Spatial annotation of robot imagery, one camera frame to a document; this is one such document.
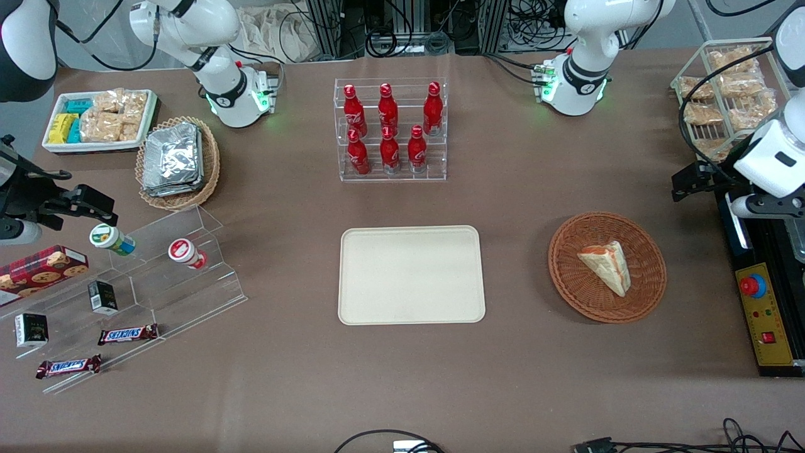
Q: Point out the red emergency stop button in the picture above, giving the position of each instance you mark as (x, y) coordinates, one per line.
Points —
(753, 286)

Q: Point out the clear bag rice crackers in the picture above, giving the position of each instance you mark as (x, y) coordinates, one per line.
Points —
(100, 128)
(108, 100)
(130, 131)
(136, 106)

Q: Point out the bagged pastry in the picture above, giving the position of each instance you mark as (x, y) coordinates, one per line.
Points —
(751, 110)
(703, 114)
(729, 58)
(742, 85)
(710, 147)
(695, 88)

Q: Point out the red lid yogurt cup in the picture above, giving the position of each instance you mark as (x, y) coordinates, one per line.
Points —
(183, 251)

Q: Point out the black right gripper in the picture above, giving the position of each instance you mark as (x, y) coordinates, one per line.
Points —
(30, 196)

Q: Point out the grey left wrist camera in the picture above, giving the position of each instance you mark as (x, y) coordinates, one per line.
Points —
(767, 206)

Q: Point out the light wicker basket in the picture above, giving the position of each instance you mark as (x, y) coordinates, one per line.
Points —
(210, 170)

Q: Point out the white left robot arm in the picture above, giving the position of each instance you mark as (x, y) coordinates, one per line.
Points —
(582, 75)

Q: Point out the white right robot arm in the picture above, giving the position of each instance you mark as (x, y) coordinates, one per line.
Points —
(188, 25)

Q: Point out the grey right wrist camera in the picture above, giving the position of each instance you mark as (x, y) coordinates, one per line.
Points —
(19, 234)

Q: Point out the small black carton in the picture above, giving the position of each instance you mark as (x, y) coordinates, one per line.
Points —
(102, 297)
(31, 330)

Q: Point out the red cola bottle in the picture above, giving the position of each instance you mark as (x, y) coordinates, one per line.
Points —
(417, 153)
(433, 112)
(390, 154)
(359, 157)
(388, 110)
(355, 113)

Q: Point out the Snickers chocolate bar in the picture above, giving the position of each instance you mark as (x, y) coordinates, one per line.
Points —
(68, 366)
(127, 334)

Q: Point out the cream plastic tray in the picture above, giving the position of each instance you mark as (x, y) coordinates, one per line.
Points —
(412, 277)

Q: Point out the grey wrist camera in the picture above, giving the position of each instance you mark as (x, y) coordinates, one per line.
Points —
(767, 206)
(19, 234)

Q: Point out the teal snack pack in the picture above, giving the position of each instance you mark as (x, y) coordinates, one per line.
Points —
(75, 132)
(78, 106)

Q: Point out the white snack tray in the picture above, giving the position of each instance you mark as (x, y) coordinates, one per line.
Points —
(53, 148)

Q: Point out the yellow snack pack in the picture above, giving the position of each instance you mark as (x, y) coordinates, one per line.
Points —
(61, 128)

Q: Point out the clear acrylic stepped stand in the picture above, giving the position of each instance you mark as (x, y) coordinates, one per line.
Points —
(157, 289)

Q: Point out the wrapped triangle sandwich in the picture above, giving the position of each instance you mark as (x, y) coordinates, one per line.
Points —
(609, 267)

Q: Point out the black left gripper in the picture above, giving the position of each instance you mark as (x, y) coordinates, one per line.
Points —
(715, 179)

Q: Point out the green lid yogurt cup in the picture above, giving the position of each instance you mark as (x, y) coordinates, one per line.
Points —
(110, 240)

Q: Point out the red tartan cookie box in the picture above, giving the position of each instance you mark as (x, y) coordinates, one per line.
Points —
(44, 274)

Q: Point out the silver foil pack stack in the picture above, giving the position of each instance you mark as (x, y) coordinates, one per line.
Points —
(173, 160)

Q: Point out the clear acrylic bottle rack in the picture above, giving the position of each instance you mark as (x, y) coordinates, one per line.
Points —
(339, 177)

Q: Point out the black yellow control box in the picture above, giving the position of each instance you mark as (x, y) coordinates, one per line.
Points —
(767, 321)

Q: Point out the brown wicker basket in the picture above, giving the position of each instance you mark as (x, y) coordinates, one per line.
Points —
(566, 277)

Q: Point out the aluminium frame post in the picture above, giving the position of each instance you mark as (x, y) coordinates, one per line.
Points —
(326, 28)
(497, 25)

